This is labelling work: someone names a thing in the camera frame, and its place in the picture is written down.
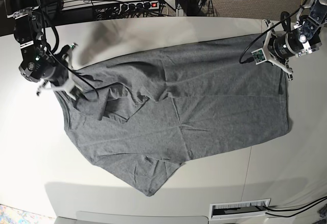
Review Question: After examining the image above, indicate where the left gripper black cylindrical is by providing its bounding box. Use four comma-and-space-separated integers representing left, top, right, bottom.
270, 33, 298, 59

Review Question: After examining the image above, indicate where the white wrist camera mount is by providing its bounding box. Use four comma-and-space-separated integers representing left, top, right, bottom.
36, 42, 82, 100
251, 29, 293, 81

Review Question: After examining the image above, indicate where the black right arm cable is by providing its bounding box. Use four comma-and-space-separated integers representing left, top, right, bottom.
35, 4, 100, 102

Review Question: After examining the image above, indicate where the white cable grommet tray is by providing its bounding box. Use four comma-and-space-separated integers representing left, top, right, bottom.
208, 198, 271, 221

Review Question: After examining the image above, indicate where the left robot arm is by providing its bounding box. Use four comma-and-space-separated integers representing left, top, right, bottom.
268, 0, 326, 60

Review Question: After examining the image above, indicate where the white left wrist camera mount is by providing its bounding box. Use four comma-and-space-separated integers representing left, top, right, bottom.
251, 29, 293, 81

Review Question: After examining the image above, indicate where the black power strip red switch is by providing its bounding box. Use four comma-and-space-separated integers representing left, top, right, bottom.
120, 1, 160, 12

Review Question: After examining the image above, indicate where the grey T-shirt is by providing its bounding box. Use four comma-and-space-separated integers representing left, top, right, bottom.
55, 35, 289, 196

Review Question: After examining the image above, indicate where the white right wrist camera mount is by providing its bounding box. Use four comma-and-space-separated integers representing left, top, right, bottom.
36, 42, 82, 100

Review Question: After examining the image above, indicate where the right gripper black cylindrical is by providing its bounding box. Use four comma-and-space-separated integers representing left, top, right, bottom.
42, 61, 68, 88

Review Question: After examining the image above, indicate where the white table leg column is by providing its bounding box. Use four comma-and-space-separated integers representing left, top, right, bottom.
176, 0, 184, 17

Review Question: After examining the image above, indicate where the black cable on table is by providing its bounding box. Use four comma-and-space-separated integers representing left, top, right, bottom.
263, 195, 327, 218

